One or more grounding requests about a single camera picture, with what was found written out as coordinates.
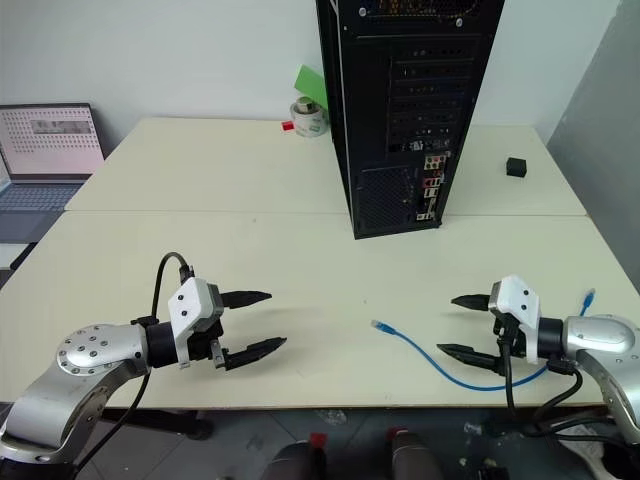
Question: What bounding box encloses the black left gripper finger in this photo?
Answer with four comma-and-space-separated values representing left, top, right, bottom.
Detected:
224, 337, 288, 372
219, 288, 274, 311

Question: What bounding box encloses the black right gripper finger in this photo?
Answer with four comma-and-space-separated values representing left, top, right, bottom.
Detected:
435, 342, 502, 376
450, 293, 493, 312

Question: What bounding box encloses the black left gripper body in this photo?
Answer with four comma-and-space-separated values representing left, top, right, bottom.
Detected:
187, 283, 229, 372

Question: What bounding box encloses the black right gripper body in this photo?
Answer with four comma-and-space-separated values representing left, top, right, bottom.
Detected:
488, 281, 528, 375

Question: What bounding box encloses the black table foot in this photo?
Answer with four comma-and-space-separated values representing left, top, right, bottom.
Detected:
99, 408, 215, 442

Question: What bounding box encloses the dark rounded shape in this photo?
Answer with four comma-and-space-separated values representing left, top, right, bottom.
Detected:
262, 432, 330, 480
387, 426, 447, 480

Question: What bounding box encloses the white tape roll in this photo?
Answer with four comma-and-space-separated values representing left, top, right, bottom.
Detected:
290, 96, 328, 138

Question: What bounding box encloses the grey partition panel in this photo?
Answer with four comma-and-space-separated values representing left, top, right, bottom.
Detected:
544, 0, 640, 297

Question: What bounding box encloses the black computer tower case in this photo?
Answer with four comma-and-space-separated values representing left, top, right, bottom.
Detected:
315, 0, 507, 242

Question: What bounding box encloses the green paper sheet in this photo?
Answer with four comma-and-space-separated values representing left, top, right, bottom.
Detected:
294, 64, 330, 110

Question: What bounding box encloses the grey open laptop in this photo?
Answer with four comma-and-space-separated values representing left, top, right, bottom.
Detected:
0, 102, 107, 245

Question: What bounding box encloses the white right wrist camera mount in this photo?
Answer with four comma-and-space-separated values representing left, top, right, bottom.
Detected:
488, 274, 544, 364

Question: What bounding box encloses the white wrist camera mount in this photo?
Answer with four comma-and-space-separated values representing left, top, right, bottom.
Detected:
488, 274, 544, 364
166, 277, 222, 370

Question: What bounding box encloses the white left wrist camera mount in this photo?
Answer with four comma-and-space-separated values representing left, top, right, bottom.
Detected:
166, 277, 222, 370

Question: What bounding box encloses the blue ethernet cable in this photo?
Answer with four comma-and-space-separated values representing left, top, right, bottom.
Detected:
370, 287, 599, 391

